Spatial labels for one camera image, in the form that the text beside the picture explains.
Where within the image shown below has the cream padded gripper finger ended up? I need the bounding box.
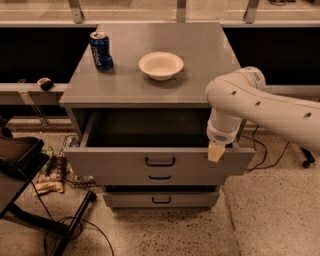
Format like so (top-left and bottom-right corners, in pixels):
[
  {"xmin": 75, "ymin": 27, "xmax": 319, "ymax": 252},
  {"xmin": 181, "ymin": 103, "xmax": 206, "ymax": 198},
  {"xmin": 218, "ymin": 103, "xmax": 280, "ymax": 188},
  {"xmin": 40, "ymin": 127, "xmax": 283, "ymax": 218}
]
[{"xmin": 208, "ymin": 141, "xmax": 225, "ymax": 163}]

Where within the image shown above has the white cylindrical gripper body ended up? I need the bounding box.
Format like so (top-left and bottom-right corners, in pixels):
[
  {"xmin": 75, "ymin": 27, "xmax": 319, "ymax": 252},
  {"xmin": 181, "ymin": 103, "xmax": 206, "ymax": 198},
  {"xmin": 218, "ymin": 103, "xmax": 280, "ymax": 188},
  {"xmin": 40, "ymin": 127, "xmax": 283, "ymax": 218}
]
[{"xmin": 206, "ymin": 109, "xmax": 242, "ymax": 145}]

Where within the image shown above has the grey top drawer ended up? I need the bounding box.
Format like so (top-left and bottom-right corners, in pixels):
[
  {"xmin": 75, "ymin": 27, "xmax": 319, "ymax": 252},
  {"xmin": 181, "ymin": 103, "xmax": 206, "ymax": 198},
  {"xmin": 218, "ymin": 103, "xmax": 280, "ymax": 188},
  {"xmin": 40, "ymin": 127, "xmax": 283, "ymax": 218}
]
[{"xmin": 65, "ymin": 108, "xmax": 255, "ymax": 179}]

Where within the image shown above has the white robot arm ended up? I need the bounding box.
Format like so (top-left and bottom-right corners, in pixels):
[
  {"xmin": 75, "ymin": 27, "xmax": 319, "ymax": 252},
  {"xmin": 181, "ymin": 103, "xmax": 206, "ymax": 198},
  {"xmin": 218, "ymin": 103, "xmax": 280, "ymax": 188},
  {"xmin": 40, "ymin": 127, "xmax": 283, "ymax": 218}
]
[{"xmin": 206, "ymin": 67, "xmax": 320, "ymax": 154}]

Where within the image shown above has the grey drawer cabinet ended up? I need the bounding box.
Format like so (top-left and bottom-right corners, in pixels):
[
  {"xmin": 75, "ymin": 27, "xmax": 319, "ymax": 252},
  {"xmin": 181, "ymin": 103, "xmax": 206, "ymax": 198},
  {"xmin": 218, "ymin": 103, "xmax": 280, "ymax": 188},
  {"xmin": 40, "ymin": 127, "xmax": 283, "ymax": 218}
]
[{"xmin": 60, "ymin": 23, "xmax": 240, "ymax": 195}]

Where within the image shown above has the grey bottom drawer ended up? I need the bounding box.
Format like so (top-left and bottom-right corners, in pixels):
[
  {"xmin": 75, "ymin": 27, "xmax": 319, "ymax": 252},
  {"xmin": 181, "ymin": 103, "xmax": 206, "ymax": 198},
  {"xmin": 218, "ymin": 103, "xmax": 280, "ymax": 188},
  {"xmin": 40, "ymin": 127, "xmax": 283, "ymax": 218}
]
[{"xmin": 103, "ymin": 192, "xmax": 219, "ymax": 208}]

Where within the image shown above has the white paper bowl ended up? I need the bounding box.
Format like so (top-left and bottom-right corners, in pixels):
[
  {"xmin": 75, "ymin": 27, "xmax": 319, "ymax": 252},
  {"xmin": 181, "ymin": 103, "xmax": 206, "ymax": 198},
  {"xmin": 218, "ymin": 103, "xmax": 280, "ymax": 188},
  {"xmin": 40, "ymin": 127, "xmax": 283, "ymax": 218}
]
[{"xmin": 138, "ymin": 52, "xmax": 184, "ymax": 81}]

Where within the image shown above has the black caster wheel leg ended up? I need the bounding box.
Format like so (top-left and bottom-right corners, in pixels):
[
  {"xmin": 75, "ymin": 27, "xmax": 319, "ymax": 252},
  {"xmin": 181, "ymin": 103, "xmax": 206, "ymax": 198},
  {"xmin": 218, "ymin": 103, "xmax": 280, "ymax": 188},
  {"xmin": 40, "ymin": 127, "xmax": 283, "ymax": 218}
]
[{"xmin": 302, "ymin": 148, "xmax": 315, "ymax": 168}]

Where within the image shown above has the blue pepsi can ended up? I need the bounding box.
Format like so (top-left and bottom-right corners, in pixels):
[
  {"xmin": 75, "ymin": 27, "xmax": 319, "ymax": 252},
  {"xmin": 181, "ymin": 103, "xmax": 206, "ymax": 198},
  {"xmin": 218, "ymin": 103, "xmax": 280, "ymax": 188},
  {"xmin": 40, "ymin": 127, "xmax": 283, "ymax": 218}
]
[{"xmin": 89, "ymin": 32, "xmax": 114, "ymax": 72}]

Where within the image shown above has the small black round object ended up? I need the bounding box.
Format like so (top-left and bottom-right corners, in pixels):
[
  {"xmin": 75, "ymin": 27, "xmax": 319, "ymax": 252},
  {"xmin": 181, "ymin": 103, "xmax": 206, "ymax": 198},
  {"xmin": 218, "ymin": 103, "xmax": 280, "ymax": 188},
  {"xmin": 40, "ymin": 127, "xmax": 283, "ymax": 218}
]
[{"xmin": 37, "ymin": 77, "xmax": 54, "ymax": 91}]

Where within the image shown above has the black table with legs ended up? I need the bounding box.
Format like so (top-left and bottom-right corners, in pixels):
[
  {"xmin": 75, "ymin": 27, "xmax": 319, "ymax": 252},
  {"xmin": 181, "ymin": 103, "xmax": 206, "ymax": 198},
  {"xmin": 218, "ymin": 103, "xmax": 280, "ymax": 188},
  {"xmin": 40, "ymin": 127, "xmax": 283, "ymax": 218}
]
[{"xmin": 0, "ymin": 151, "xmax": 98, "ymax": 256}]

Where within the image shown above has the dark tray on table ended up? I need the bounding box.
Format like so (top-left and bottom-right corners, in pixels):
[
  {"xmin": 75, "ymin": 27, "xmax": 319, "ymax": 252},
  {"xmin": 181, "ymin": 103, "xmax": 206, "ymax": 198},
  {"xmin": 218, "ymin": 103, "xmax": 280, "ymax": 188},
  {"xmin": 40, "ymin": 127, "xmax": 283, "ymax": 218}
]
[{"xmin": 0, "ymin": 127, "xmax": 44, "ymax": 180}]

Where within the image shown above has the black power adapter cable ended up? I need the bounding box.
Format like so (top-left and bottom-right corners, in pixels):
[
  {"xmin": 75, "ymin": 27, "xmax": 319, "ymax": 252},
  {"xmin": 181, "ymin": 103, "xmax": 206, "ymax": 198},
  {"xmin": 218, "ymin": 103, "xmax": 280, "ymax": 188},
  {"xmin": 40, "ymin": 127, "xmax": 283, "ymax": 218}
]
[{"xmin": 240, "ymin": 124, "xmax": 291, "ymax": 173}]

